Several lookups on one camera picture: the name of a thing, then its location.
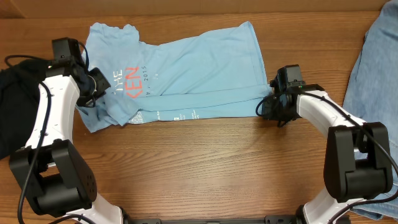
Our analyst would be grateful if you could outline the light blue printed t-shirt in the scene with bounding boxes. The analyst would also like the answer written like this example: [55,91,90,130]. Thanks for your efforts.
[79,22,271,132]

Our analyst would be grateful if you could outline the black folded garment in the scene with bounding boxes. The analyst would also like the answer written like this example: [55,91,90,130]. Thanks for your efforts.
[1,59,48,159]

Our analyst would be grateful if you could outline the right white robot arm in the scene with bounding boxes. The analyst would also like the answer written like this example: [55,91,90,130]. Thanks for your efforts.
[256,65,397,224]

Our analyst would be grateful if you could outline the blue denim jeans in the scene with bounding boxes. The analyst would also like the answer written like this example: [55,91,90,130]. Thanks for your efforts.
[341,0,398,221]

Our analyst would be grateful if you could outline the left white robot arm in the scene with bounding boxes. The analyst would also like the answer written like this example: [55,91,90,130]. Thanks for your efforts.
[9,37,131,224]

